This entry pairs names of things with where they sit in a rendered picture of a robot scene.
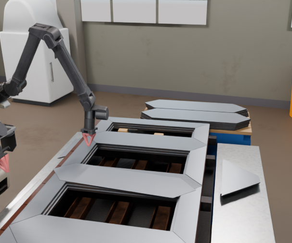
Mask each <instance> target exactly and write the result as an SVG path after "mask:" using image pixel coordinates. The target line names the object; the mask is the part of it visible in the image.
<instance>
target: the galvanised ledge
mask: <svg viewBox="0 0 292 243"><path fill-rule="evenodd" d="M82 137H83V136H82V132H77V133H76V134H75V135H74V136H73V137H72V138H71V139H70V140H69V141H68V142H67V143H66V144H65V145H64V146H63V147H62V148H61V150H60V151H59V152H58V153H57V154H56V155H55V156H54V157H53V158H52V159H51V160H50V161H49V162H48V163H47V164H46V165H45V166H44V167H43V168H42V169H41V170H40V172H39V173H38V174H37V175H36V176H35V177H34V178H33V179H32V180H31V181H30V182H29V183H28V184H27V185H26V186H25V187H24V188H23V189H22V190H21V191H20V192H19V194H18V195H20V194H21V193H22V192H23V191H24V190H25V189H26V188H27V187H28V186H29V185H30V184H31V183H32V182H33V181H34V180H35V179H36V178H41V180H39V181H38V182H37V183H36V184H35V185H34V186H33V187H32V188H31V189H30V190H29V191H28V192H27V193H26V194H25V195H24V196H23V197H22V198H21V199H20V200H19V201H18V202H17V203H16V204H15V205H14V206H13V207H12V208H11V209H10V208H4V209H3V210H2V211H1V212H0V229H1V227H2V226H3V225H4V224H5V223H6V222H7V221H8V220H9V219H10V217H11V216H12V215H13V214H14V213H15V212H16V211H17V210H18V208H19V207H20V206H21V205H23V203H24V202H25V201H26V200H27V198H28V197H29V196H30V195H31V194H32V193H33V192H34V191H35V189H36V188H37V187H38V186H39V185H40V184H41V183H42V182H43V180H44V179H45V178H46V177H47V176H48V175H49V174H50V173H51V171H52V170H53V169H54V168H55V167H56V166H57V165H58V164H59V162H60V161H61V160H62V159H63V158H60V159H58V157H59V156H60V155H61V154H62V153H63V152H64V151H65V150H66V149H67V147H68V146H69V145H70V144H71V143H72V142H73V141H74V140H75V139H79V138H82ZM18 195H17V196H18ZM17 196H16V197H17ZM16 197H15V198H16ZM15 198H14V199H15ZM14 199H13V200H14ZM13 200H12V201H13ZM12 201H11V202H12ZM11 202H10V203H11ZM10 203H9V204H10ZM9 204H8V205H9ZM8 205H7V206H8Z"/></svg>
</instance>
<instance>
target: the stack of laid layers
mask: <svg viewBox="0 0 292 243"><path fill-rule="evenodd" d="M114 128H125V129H138V130H151V131H164V132H177V133H190V134H192V138H193V135H194V131H195V128H188V127H174V126H161V125H148V124H134V123H121V122H112V124H111V125H110V126H109V127H108V129H107V130H106V131H112V130H113V129H114ZM98 149H102V150H113V151H125V152H135V153H146V154H158V155H168V156H179V157H187V159H186V164H185V168H184V172H183V174H175V173H165V172H155V171H145V170H135V169H125V168H116V167H108V168H115V169H121V170H128V171H135V172H142V173H149V174H156V175H162V176H172V177H179V178H182V179H183V180H184V181H185V182H186V183H188V184H189V185H190V186H192V187H193V188H194V189H196V188H198V187H201V186H202V185H201V184H199V183H198V182H196V181H195V180H193V179H192V178H190V177H189V176H187V175H186V174H185V173H186V167H187V162H188V158H189V154H190V151H188V150H176V149H165V148H148V147H137V146H126V145H114V144H103V143H96V144H95V145H94V147H93V148H92V149H91V150H90V152H89V153H88V154H87V156H86V157H85V158H84V159H83V161H82V162H81V163H82V164H88V162H89V161H90V160H91V158H92V157H93V156H94V154H95V153H96V152H97V150H98ZM104 167H105V166H104ZM68 189H69V190H78V191H86V192H95V193H103V194H112V195H120V196H129V197H138V198H146V199H155V200H164V201H172V202H177V203H176V207H175V211H174V215H173V221H172V225H171V230H170V231H173V227H174V222H175V218H176V213H177V209H178V204H179V200H180V196H178V197H175V198H168V197H162V196H156V195H149V194H143V193H137V192H131V191H125V190H119V189H110V188H104V187H98V186H92V185H86V184H80V183H74V182H68V181H66V183H65V184H64V185H63V186H62V187H61V189H60V190H59V191H58V193H57V194H56V195H55V196H54V198H53V199H52V200H51V202H50V203H49V204H48V205H47V207H46V208H45V209H44V211H43V212H42V213H41V215H48V216H49V215H50V213H51V212H52V211H53V209H54V208H55V207H56V206H57V204H58V203H59V202H60V200H61V199H62V197H63V196H64V195H65V193H66V192H67V191H68Z"/></svg>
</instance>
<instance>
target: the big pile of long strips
mask: <svg viewBox="0 0 292 243"><path fill-rule="evenodd" d="M145 104H146V107H147V111H143V112H142V113H141V117H140V119H147V120H161V121H175V122H195V123H209V124H210V129H214V130H227V131H235V130H238V129H242V128H245V127H248V126H249V123H250V120H251V119H250V118H248V117H249V114H248V110H247V109H246V108H243V107H240V106H237V105H235V104H226V103H209V102H193V101H176V100H160V99H159V100H155V101H150V102H146V103H145Z"/></svg>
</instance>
